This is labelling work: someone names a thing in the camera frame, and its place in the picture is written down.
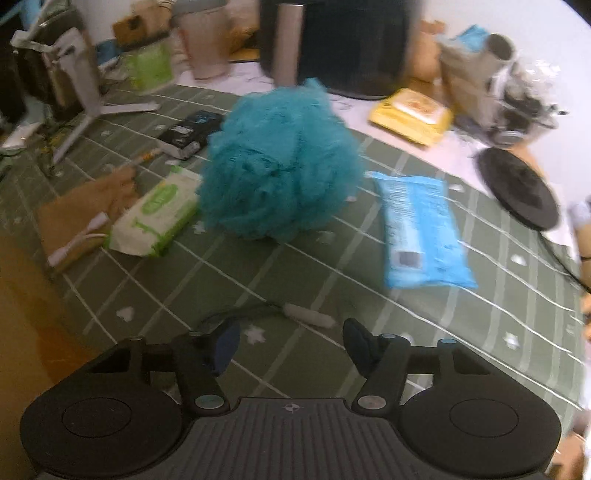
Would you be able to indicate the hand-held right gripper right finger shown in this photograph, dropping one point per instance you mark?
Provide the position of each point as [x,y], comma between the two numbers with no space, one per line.
[360,346]

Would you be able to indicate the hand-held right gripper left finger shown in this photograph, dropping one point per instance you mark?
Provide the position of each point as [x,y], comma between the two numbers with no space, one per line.
[226,346]

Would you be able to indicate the teal mesh bath loofah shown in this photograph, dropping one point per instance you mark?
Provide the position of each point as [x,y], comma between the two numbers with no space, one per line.
[277,161]

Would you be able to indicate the green grid tablecloth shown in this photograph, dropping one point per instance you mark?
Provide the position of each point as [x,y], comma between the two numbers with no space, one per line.
[277,277]

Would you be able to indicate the blue wet wipes pack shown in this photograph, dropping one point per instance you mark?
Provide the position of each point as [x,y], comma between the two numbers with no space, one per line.
[420,230]

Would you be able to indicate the green white wet wipes pack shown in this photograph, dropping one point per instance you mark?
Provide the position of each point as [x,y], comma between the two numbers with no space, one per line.
[157,207]

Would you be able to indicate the orange white pen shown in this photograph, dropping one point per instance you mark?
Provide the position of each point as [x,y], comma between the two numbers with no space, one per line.
[143,158]

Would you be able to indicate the brown paper bag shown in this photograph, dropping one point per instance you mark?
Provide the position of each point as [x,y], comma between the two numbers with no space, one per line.
[69,212]

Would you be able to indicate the black kettle base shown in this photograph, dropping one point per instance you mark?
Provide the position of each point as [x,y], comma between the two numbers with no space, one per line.
[517,184]

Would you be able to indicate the yellow wet wipes pack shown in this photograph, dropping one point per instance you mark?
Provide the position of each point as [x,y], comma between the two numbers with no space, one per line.
[411,113]

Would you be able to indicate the glass bowl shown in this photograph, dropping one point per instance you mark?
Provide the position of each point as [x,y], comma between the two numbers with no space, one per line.
[526,115]

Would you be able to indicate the green tissue pack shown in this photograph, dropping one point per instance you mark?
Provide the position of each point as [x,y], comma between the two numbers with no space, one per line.
[147,69]

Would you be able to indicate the grey cardboard tube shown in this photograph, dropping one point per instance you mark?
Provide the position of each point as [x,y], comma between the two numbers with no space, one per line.
[480,78]

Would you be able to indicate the grey shaker bottle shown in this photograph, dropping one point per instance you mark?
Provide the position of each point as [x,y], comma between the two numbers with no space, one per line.
[205,46]

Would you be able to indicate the black air fryer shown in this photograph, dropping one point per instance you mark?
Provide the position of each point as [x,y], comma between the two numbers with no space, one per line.
[351,41]

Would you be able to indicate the silver metal stand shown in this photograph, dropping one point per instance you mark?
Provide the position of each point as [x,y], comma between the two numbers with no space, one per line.
[76,78]

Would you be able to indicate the blue packet in bowl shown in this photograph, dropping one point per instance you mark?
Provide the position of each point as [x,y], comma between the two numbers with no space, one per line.
[473,37]

